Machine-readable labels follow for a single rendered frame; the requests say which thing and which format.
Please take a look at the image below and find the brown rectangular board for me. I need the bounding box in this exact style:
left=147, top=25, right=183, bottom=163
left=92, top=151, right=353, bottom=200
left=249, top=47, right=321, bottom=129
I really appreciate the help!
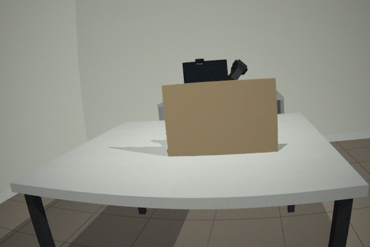
left=161, top=78, right=278, bottom=157

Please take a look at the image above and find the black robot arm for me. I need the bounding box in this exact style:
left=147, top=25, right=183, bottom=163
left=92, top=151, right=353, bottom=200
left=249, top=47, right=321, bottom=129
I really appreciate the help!
left=226, top=60, right=247, bottom=81

